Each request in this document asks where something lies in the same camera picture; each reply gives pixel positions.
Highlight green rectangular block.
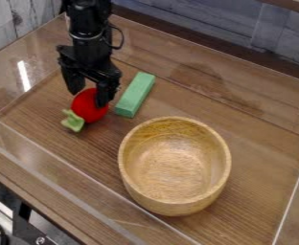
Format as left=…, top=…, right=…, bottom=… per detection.
left=115, top=72, right=156, bottom=118

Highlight clear acrylic enclosure wall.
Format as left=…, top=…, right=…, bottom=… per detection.
left=0, top=121, right=199, bottom=245

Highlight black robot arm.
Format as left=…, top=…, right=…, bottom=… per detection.
left=56, top=0, right=124, bottom=108

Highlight red plush strawberry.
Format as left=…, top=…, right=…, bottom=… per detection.
left=61, top=88, right=108, bottom=132

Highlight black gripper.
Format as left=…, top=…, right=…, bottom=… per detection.
left=56, top=32, right=123, bottom=108

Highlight wooden bowl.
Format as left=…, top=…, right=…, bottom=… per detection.
left=117, top=116, right=231, bottom=216

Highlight black table leg bracket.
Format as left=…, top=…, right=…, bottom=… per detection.
left=13, top=203, right=57, bottom=245

